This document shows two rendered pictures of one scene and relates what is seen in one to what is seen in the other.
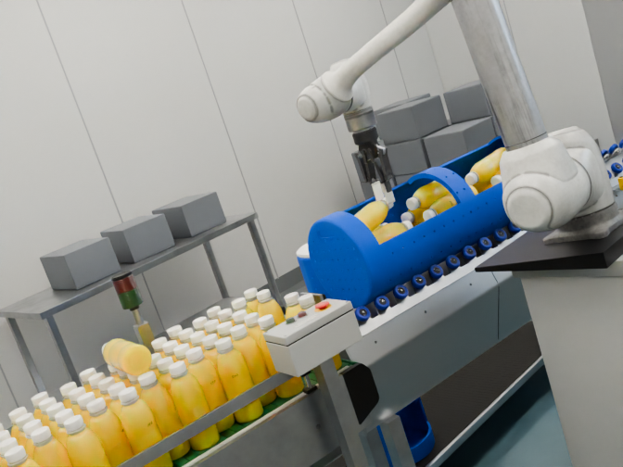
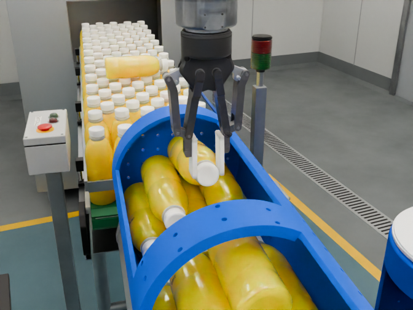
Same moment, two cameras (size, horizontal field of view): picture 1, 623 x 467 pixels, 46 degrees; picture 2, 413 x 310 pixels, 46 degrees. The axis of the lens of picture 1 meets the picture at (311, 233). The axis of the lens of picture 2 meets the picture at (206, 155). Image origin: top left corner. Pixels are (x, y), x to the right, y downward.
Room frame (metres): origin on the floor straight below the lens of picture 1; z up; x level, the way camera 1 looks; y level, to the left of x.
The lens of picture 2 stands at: (2.43, -0.93, 1.56)
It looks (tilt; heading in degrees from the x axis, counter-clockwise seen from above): 25 degrees down; 108
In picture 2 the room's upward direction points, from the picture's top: straight up
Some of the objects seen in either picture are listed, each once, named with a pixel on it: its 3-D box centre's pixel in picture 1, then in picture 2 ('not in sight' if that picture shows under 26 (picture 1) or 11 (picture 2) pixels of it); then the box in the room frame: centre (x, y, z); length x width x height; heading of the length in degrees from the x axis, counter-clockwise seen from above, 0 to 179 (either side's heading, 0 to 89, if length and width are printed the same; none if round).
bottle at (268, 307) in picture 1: (274, 327); not in sight; (2.00, 0.18, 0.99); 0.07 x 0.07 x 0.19
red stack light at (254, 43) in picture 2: (124, 283); (261, 45); (2.12, 0.57, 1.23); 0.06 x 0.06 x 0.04
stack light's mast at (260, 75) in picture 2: (131, 298); (260, 61); (2.12, 0.57, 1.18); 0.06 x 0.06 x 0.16
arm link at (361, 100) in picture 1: (347, 86); not in sight; (2.19, -0.24, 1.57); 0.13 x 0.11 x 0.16; 140
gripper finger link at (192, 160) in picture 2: (387, 192); (193, 155); (2.18, -0.26, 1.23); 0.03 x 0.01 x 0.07; 122
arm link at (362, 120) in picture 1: (361, 120); (206, 8); (2.20, -0.25, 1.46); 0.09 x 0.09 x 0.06
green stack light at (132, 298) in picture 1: (130, 297); (260, 59); (2.12, 0.57, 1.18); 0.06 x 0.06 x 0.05
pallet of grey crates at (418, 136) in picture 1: (441, 167); not in sight; (6.07, -1.21, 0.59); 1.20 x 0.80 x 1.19; 40
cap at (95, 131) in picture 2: (306, 300); (96, 131); (1.81, 0.07, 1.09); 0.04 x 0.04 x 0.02
